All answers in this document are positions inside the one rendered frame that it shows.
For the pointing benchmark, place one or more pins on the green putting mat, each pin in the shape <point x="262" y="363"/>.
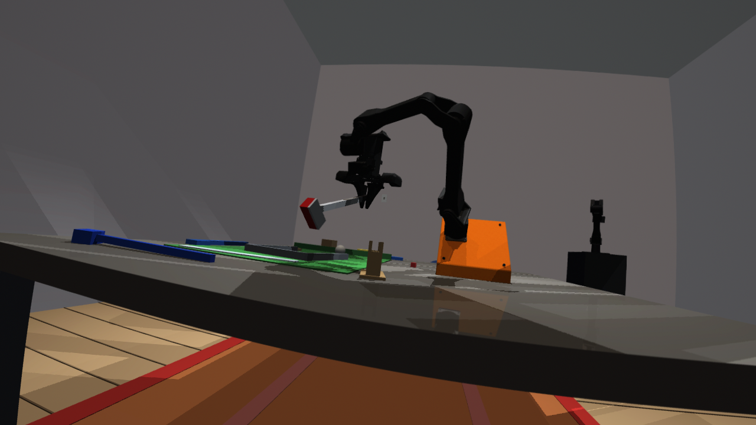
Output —
<point x="353" y="264"/>

